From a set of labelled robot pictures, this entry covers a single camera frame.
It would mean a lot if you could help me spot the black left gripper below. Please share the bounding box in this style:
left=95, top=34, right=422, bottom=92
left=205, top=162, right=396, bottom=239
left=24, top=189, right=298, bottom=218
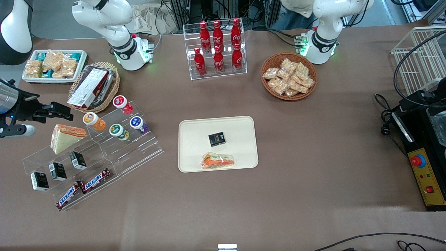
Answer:
left=398, top=77, right=446, bottom=114

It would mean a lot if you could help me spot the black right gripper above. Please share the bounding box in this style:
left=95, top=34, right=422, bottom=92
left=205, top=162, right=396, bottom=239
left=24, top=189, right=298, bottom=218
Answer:
left=15, top=91, right=74, bottom=123

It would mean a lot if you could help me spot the green gum bottle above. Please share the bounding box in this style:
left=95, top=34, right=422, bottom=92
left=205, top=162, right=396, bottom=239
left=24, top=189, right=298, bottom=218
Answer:
left=109, top=123, right=130, bottom=142

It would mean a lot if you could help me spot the orange gum bottle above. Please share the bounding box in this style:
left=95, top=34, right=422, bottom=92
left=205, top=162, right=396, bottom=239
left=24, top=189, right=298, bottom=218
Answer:
left=83, top=112, right=106, bottom=132

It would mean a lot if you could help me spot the white rectangular snack tray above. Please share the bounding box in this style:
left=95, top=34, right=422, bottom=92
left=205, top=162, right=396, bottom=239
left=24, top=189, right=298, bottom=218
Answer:
left=22, top=50, right=88, bottom=84

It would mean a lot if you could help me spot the red gum bottle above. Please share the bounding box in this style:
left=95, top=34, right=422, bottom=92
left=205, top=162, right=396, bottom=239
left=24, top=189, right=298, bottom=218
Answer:
left=113, top=95, right=134, bottom=115

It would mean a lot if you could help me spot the purple gum bottle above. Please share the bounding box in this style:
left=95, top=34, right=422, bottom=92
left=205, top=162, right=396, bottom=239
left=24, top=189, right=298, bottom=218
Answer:
left=130, top=116, right=150, bottom=135

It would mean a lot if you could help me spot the beige plastic tray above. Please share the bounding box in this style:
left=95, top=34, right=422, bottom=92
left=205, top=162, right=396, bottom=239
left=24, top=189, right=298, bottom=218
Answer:
left=178, top=115, right=259, bottom=173

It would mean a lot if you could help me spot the wrapped triangle sandwich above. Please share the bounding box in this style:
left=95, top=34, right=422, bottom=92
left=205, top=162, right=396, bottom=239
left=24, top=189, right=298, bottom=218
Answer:
left=50, top=124, right=87, bottom=155
left=201, top=152, right=236, bottom=170

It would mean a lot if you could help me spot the clear plastic box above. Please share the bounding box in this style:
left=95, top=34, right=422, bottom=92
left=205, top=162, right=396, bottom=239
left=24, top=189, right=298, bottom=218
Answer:
left=426, top=107, right=446, bottom=147

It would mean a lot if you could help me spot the red and white carton box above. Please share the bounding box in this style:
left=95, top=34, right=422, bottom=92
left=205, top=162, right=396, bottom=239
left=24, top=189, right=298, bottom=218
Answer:
left=67, top=68, right=109, bottom=109

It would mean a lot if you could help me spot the rice cracker snack packet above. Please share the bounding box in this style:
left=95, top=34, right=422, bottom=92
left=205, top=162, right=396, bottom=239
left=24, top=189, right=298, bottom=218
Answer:
left=61, top=59, right=78, bottom=77
left=26, top=60, right=44, bottom=78
left=43, top=51, right=65, bottom=70

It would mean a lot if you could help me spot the clear acrylic stepped stand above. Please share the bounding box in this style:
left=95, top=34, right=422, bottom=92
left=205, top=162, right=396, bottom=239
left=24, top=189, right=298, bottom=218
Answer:
left=22, top=134, right=121, bottom=212
left=85, top=100, right=164, bottom=177

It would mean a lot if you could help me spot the black tissue pack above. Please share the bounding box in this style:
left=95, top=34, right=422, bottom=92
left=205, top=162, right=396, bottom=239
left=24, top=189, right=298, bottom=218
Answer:
left=30, top=171, right=49, bottom=191
left=48, top=162, right=67, bottom=181
left=208, top=131, right=226, bottom=147
left=69, top=151, right=87, bottom=171

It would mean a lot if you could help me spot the oval wicker basket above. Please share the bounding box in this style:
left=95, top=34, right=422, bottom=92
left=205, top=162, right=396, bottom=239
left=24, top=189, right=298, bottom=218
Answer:
left=68, top=62, right=121, bottom=114

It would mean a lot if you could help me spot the clear plastic food container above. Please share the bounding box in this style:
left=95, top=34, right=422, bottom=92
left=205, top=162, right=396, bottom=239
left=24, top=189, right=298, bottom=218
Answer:
left=71, top=64, right=116, bottom=109

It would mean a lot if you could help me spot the red emergency stop button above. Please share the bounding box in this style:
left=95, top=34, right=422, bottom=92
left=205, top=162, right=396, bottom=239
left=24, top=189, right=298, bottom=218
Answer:
left=410, top=154, right=426, bottom=168

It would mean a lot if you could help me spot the black and yellow control box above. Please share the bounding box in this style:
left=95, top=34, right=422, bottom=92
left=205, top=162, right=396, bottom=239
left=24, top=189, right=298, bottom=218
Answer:
left=390, top=104, right=446, bottom=212

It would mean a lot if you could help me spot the Snickers chocolate bar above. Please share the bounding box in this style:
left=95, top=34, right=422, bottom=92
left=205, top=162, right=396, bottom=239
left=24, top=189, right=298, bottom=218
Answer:
left=55, top=181, right=84, bottom=211
left=80, top=168, right=111, bottom=194

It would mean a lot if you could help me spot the beige cloth bag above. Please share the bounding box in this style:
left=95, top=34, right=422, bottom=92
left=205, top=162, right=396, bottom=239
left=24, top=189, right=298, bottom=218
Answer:
left=133, top=5, right=175, bottom=36

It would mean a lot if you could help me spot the red Coca-Cola bottle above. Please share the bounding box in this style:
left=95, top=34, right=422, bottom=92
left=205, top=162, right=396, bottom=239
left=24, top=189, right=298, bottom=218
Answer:
left=230, top=17, right=242, bottom=48
left=212, top=20, right=224, bottom=52
left=213, top=45, right=225, bottom=74
left=199, top=21, right=212, bottom=53
left=231, top=43, right=243, bottom=72
left=193, top=47, right=206, bottom=76

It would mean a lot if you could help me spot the round wicker basket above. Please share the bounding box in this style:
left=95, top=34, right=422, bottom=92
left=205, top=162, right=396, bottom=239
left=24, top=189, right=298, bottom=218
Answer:
left=260, top=52, right=318, bottom=101

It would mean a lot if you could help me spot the clear acrylic bottle rack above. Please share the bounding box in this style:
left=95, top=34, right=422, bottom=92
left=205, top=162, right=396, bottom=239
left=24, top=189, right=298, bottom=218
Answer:
left=183, top=21, right=248, bottom=81

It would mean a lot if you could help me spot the white wire rack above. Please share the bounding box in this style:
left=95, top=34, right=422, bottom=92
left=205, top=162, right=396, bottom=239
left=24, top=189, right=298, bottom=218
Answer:
left=390, top=26, right=446, bottom=97

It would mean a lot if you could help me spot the black cable bundle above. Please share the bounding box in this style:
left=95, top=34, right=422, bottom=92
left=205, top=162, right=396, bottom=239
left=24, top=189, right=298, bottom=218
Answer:
left=267, top=29, right=316, bottom=48

